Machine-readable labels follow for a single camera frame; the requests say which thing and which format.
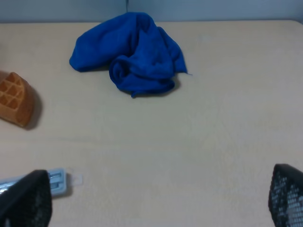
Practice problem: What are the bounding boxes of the blue crumpled cloth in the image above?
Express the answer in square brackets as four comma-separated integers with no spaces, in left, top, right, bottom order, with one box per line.
[69,12,188,98]

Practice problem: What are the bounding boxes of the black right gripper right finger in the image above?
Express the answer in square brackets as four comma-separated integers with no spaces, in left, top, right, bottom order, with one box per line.
[268,164,303,227]

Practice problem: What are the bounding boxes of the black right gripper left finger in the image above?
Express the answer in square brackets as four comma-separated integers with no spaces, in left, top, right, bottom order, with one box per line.
[0,170,53,227]

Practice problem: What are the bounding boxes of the clear plastic compass case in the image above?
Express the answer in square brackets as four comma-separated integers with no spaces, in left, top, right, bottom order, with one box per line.
[0,168,84,197]

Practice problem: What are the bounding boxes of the orange waffle piece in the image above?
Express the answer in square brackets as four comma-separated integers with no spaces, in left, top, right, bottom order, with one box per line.
[0,71,43,130]

